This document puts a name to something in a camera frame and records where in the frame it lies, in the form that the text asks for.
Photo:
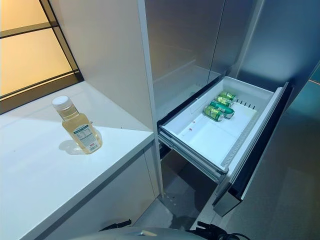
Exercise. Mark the white fridge drawer steel front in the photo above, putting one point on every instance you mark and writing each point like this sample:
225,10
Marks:
212,135

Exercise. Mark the yellow juice bottle white cap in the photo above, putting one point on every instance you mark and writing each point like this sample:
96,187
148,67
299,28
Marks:
80,132

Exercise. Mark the stainless steel fridge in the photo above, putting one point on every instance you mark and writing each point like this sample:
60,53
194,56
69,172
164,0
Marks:
180,50

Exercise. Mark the dark green drink can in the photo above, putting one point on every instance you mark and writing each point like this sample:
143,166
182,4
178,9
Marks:
225,110

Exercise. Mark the white tall cabinet panel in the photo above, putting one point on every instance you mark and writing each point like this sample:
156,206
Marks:
107,50

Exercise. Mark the grey robot torso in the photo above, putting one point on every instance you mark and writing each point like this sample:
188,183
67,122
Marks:
150,236

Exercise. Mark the black framed amber window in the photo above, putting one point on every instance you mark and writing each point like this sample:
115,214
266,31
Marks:
25,62

